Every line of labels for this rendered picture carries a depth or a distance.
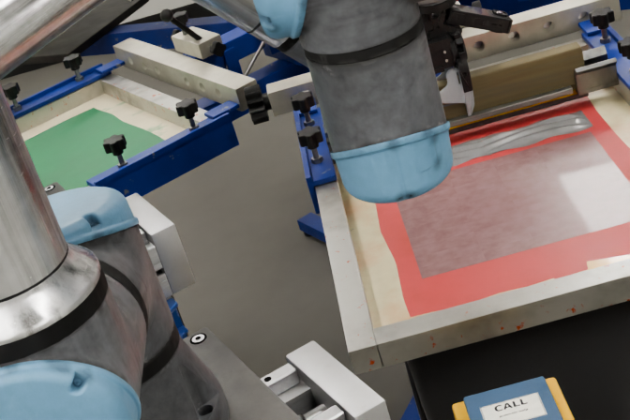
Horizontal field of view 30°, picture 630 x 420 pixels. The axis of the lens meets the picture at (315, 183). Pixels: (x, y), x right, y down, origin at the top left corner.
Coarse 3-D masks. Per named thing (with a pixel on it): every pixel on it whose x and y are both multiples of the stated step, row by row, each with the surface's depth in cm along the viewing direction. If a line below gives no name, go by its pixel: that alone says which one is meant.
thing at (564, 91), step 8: (560, 88) 200; (568, 88) 200; (536, 96) 200; (544, 96) 200; (552, 96) 200; (560, 96) 200; (504, 104) 201; (512, 104) 200; (520, 104) 200; (528, 104) 200; (472, 112) 201; (480, 112) 200; (488, 112) 200; (496, 112) 200; (448, 120) 201; (456, 120) 200; (464, 120) 200; (472, 120) 200
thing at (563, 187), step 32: (480, 128) 204; (512, 128) 201; (608, 128) 192; (512, 160) 191; (544, 160) 188; (576, 160) 185; (608, 160) 182; (512, 192) 182; (544, 192) 179; (576, 192) 177; (608, 192) 174; (544, 224) 171; (576, 224) 169; (608, 224) 167; (544, 256) 164; (576, 256) 162; (608, 256) 160
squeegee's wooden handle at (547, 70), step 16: (560, 48) 199; (576, 48) 198; (512, 64) 198; (528, 64) 198; (544, 64) 198; (560, 64) 199; (576, 64) 199; (480, 80) 199; (496, 80) 199; (512, 80) 199; (528, 80) 199; (544, 80) 200; (560, 80) 200; (480, 96) 200; (496, 96) 200; (512, 96) 200; (528, 96) 201; (448, 112) 201; (464, 112) 201
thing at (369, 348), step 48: (624, 96) 198; (336, 192) 189; (336, 240) 176; (336, 288) 164; (528, 288) 152; (576, 288) 149; (624, 288) 149; (384, 336) 151; (432, 336) 150; (480, 336) 151
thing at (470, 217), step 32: (480, 160) 194; (448, 192) 187; (480, 192) 184; (384, 224) 183; (416, 224) 181; (448, 224) 178; (480, 224) 176; (512, 224) 173; (416, 256) 173; (448, 256) 170; (480, 256) 168; (512, 256) 166; (416, 288) 165; (448, 288) 163; (480, 288) 161; (512, 288) 159
